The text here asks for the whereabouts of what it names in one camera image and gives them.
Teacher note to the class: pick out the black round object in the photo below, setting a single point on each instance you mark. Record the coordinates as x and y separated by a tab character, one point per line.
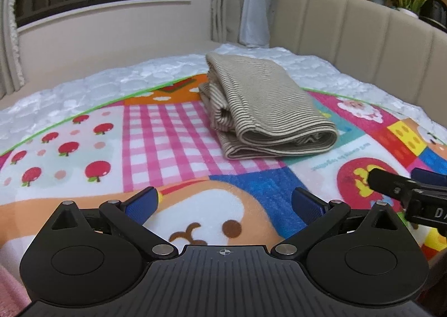
436	11

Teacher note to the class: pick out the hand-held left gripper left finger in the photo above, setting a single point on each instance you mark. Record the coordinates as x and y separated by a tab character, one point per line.
139	207

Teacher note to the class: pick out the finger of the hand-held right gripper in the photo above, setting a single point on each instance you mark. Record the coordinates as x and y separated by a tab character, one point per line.
387	182
427	176

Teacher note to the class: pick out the pink cloth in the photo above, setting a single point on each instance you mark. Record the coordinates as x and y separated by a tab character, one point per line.
12	292

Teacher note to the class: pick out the beige striped knit garment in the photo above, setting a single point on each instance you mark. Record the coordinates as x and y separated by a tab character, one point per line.
265	107

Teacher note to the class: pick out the white quilted mattress cover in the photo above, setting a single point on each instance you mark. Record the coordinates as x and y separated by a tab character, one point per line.
115	76

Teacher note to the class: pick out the white plant pot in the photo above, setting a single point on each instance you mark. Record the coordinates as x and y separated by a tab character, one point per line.
408	12

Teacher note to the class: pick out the white lace curtain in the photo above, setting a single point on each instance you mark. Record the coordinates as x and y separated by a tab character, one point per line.
10	23

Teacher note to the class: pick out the beige padded headboard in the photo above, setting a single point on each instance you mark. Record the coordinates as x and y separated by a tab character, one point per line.
349	34

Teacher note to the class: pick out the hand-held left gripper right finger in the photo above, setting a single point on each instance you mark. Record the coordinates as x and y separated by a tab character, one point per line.
309	207

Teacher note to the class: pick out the colourful printed blanket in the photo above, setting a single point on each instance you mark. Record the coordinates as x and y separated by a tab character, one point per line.
174	128

